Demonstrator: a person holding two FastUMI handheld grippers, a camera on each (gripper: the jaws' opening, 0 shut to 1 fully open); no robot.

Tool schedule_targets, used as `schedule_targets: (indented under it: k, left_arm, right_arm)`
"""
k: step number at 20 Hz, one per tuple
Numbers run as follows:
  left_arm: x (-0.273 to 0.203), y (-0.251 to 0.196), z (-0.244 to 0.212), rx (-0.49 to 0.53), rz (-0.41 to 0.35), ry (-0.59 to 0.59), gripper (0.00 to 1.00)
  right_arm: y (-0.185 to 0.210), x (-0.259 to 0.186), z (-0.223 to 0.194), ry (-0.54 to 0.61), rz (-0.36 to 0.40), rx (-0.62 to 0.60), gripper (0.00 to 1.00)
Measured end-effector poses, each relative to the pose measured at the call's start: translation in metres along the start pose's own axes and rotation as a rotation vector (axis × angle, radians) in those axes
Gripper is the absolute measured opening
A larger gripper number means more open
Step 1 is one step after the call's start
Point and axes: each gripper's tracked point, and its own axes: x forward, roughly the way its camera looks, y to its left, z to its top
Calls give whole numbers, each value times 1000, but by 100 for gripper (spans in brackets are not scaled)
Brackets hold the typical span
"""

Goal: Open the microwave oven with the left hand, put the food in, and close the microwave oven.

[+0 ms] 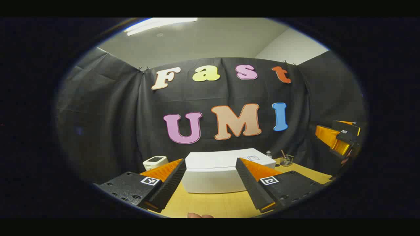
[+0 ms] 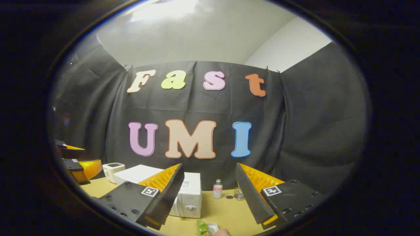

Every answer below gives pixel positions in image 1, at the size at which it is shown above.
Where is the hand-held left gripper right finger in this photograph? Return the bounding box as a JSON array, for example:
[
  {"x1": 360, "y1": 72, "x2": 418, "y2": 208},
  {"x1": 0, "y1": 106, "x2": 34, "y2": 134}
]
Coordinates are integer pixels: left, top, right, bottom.
[{"x1": 236, "y1": 157, "x2": 325, "y2": 213}]

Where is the glass jar with stick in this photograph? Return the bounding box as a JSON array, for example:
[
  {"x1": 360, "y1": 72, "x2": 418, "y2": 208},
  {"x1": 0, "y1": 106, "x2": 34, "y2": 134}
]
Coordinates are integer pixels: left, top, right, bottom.
[{"x1": 280, "y1": 150, "x2": 294, "y2": 167}]

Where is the white toaster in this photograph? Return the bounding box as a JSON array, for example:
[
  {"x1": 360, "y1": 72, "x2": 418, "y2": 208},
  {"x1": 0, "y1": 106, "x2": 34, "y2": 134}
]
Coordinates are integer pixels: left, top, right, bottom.
[{"x1": 143, "y1": 156, "x2": 169, "y2": 171}]

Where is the black backdrop cloth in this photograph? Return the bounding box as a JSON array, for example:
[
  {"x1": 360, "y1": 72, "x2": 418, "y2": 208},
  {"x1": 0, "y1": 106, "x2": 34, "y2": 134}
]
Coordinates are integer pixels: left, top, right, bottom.
[{"x1": 55, "y1": 48, "x2": 368, "y2": 184}]

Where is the white microwave oven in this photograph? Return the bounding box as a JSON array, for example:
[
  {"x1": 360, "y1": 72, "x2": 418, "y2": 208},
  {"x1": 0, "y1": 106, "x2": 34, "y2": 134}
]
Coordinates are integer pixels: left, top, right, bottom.
[{"x1": 181, "y1": 148, "x2": 277, "y2": 194}]

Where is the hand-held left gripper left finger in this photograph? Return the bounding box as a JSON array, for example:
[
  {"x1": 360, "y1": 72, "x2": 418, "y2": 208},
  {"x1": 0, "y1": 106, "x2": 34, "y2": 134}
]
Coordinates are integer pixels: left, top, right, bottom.
[{"x1": 94, "y1": 159, "x2": 187, "y2": 213}]

